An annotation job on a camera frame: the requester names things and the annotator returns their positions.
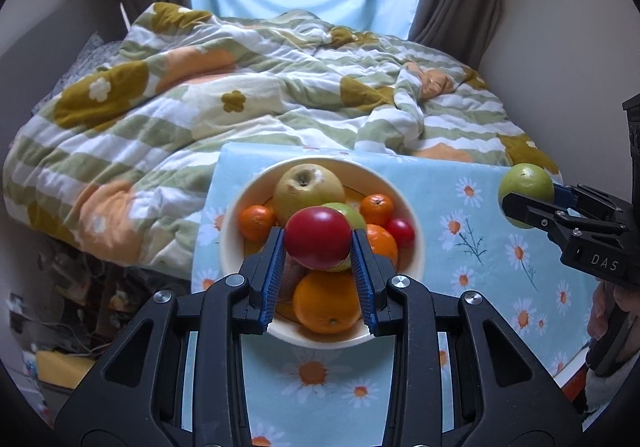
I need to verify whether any green tomato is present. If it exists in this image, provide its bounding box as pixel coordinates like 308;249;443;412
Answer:
323;202;367;273
498;163;554;207

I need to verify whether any large orange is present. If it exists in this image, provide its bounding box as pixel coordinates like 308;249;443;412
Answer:
292;271;361;335

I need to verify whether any orange tomato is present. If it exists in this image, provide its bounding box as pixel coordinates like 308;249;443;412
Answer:
366;224;399;267

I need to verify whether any brown kiwi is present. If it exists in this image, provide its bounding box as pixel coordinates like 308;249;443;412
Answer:
278;256;308;303

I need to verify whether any red cherry tomato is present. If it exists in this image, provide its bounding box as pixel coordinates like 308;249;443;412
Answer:
283;206;352;271
384;218;416;249

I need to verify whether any small orange tangerine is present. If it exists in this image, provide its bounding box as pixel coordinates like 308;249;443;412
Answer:
359;194;395;226
239;204;277;242

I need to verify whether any large yellow pear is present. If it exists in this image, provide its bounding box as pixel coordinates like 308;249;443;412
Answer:
272;162;346;225

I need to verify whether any person's right hand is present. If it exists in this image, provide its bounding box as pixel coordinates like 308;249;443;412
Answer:
587;280;639;340

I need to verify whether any blue daisy tablecloth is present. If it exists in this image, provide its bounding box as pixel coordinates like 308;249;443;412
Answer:
192;144;594;446

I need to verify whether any cream bowl with duck print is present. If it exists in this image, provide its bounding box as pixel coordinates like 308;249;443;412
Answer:
219;155;426;349

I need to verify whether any striped floral quilt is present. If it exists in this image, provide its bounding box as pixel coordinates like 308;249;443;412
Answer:
2;3;558;278

